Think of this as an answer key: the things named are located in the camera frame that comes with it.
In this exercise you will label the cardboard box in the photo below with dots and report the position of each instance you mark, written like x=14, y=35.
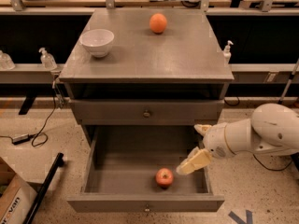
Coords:
x=16, y=198

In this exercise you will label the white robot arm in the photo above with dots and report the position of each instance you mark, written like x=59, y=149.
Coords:
x=273, y=129

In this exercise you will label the clear pump bottle left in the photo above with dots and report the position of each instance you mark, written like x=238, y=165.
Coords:
x=47, y=59

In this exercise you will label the white pump bottle right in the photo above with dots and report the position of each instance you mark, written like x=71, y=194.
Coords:
x=227, y=51

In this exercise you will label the white pole with black foot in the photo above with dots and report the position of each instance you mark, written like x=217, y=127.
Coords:
x=289, y=82

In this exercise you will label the black power adapter with cable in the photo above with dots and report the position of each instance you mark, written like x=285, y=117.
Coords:
x=37, y=139

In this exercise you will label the open grey middle drawer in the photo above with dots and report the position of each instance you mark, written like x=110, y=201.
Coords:
x=121, y=170

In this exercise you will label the white ceramic bowl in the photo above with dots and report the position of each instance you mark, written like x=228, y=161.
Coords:
x=98, y=42

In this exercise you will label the black metal bar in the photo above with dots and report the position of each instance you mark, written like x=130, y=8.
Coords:
x=58, y=162

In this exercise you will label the grey wooden drawer cabinet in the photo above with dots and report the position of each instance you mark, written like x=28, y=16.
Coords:
x=184, y=63

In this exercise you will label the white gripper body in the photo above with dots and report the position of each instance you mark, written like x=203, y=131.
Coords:
x=215, y=140

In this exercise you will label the red apple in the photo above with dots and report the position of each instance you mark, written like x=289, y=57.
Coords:
x=164, y=178

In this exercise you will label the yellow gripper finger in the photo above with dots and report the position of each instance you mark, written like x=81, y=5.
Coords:
x=197, y=159
x=202, y=128

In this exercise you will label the closed grey top drawer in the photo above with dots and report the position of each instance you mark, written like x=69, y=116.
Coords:
x=145, y=112

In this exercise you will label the orange fruit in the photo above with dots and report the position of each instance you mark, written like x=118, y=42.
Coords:
x=157, y=23

